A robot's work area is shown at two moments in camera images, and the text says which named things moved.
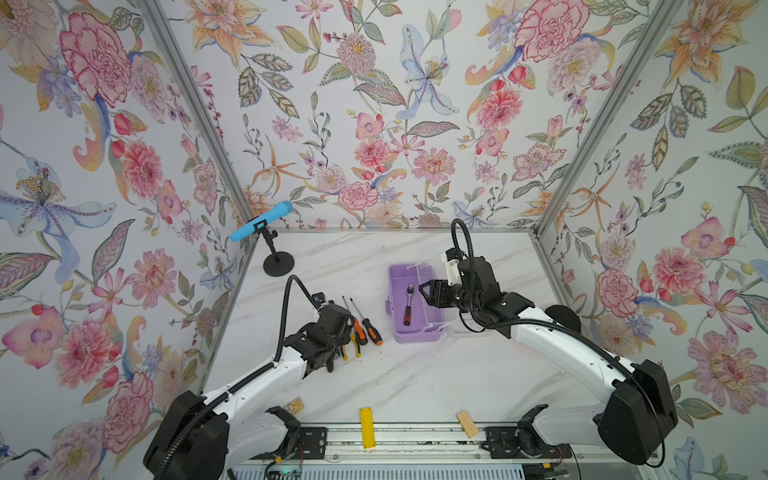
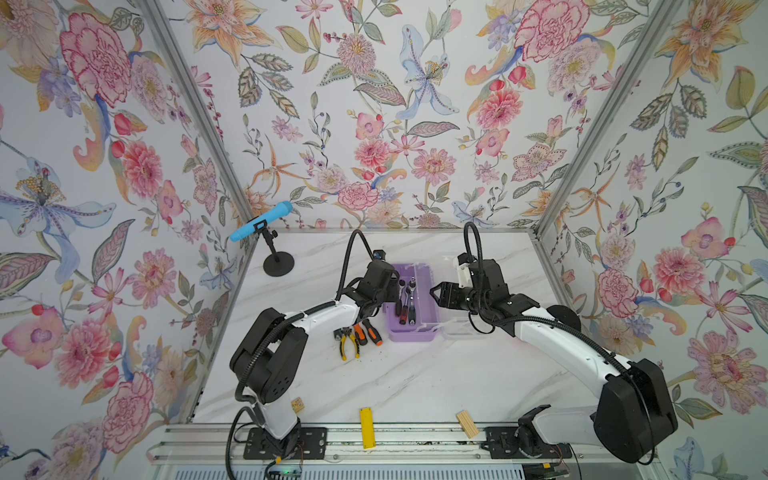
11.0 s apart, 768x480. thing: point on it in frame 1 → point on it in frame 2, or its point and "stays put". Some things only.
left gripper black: (344, 334) → (394, 286)
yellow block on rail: (367, 427) stays put
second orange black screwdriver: (359, 331) stays put
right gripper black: (438, 290) stays put
